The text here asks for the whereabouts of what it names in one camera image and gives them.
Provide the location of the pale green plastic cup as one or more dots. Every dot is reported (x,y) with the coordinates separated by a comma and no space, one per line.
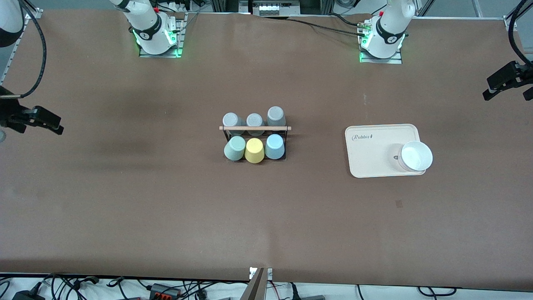
(235,149)

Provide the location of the yellow plastic cup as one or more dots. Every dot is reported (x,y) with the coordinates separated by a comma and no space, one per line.
(254,152)

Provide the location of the white power strip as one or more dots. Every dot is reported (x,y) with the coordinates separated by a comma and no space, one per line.
(272,8)

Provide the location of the white bowl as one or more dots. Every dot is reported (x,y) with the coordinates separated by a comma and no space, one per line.
(416,156)

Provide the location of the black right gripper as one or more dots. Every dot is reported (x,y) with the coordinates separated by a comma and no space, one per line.
(11,113)

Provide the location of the black power adapter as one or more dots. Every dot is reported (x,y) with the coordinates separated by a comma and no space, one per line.
(27,296)

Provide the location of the black extrusion frame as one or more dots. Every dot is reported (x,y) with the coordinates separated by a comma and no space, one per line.
(220,5)

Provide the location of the aluminium frame rail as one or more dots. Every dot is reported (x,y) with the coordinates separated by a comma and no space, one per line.
(511,24)
(35,13)

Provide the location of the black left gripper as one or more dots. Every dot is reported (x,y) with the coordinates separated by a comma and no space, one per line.
(517,73)

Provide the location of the black connector box orange terminals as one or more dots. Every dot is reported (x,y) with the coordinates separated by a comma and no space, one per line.
(164,290)

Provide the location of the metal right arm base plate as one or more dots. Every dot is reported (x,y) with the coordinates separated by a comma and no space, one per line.
(180,37)

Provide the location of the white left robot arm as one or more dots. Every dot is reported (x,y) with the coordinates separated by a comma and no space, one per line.
(389,33)

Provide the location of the grey plastic cup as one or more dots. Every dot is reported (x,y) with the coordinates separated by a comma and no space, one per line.
(255,119)
(275,116)
(231,119)

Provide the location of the beige plastic tray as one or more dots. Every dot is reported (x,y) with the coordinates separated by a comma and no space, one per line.
(374,154)

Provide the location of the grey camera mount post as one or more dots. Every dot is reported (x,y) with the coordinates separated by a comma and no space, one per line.
(256,287)

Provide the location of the light blue plastic cup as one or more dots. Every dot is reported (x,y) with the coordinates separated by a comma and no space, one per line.
(275,146)

